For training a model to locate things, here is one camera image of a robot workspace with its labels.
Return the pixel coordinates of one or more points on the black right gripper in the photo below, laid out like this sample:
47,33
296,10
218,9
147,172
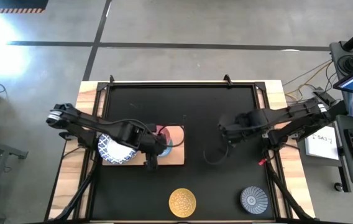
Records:
234,127

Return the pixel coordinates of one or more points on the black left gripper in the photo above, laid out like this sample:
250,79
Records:
150,143

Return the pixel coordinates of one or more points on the light blue patterned bowl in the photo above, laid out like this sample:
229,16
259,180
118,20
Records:
169,152

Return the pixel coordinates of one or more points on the red patterned bowl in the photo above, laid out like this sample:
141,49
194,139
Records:
163,132

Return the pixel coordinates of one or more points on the blue patterned plate with sticker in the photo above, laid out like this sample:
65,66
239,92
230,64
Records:
114,153

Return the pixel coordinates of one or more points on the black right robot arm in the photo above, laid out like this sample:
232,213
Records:
291,116

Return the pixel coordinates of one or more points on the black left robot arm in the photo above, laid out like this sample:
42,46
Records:
89,123

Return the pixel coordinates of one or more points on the wooden cutting board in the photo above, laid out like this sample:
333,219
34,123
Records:
178,154

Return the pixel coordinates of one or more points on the small red clip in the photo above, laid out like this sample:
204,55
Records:
263,161

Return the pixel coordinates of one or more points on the black table mat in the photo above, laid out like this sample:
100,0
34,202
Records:
201,102

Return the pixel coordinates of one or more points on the yellow patterned bowl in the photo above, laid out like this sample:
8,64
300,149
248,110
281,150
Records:
182,203

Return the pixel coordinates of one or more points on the grey radial striped bowl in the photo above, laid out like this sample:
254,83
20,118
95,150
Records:
254,200

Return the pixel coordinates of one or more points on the white paper sign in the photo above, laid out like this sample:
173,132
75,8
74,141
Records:
321,146

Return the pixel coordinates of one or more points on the black power strip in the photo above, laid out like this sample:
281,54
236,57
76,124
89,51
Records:
322,95

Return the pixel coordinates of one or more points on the grey equipment cart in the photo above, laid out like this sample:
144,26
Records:
338,53

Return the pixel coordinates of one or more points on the black hazard striped mat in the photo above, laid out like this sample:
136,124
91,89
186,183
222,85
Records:
11,5

